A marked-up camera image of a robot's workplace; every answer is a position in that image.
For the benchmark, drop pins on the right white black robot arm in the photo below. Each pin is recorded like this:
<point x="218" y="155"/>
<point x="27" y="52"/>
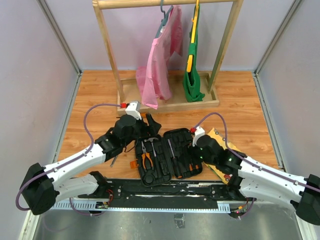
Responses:
<point x="254" y="180"/>

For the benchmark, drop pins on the black orange handled screwdriver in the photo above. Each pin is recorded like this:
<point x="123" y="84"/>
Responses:
<point x="174" y="160"/>

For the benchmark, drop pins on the teal clothes hanger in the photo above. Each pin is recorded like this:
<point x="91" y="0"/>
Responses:
<point x="163" y="15"/>

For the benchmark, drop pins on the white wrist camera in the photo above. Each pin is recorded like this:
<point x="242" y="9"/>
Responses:
<point x="198" y="132"/>
<point x="133" y="109"/>

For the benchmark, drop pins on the wooden clothes rack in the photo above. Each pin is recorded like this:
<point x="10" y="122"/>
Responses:
<point x="127" y="89"/>

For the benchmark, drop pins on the green garment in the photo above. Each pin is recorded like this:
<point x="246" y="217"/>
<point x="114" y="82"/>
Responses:
<point x="191" y="81"/>

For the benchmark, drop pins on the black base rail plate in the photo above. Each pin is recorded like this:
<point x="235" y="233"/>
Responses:
<point x="214" y="190"/>

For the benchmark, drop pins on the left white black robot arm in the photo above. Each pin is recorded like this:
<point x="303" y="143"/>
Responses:
<point x="43" y="186"/>

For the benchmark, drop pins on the yellow cartoon cloth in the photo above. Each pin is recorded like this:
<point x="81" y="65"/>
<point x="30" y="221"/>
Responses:
<point x="225" y="145"/>

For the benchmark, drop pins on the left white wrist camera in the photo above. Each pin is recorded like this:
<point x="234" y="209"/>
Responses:
<point x="133" y="109"/>

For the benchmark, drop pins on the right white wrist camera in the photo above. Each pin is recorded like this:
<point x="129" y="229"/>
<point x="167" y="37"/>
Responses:
<point x="198" y="132"/>

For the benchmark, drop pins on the pink garment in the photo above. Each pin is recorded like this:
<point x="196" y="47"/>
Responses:
<point x="152" y="79"/>

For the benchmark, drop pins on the black plastic tool case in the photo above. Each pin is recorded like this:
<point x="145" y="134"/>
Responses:
<point x="163" y="169"/>

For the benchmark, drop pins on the slotted aluminium cable duct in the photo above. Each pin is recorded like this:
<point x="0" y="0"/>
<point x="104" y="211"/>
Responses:
<point x="146" y="204"/>

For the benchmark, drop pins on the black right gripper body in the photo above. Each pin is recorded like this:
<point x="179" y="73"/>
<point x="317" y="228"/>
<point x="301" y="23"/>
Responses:
<point x="209" y="159"/>

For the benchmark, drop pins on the orange handled needle nose pliers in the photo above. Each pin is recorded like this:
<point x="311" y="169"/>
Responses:
<point x="146" y="158"/>

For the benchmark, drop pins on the claw hammer black handle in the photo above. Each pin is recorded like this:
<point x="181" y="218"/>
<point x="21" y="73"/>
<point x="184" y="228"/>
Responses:
<point x="151" y="140"/>

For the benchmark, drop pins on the yellow clothes hanger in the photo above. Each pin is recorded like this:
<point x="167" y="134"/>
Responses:
<point x="191" y="56"/>

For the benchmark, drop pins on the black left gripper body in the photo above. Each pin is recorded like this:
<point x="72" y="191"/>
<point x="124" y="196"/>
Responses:
<point x="141" y="130"/>

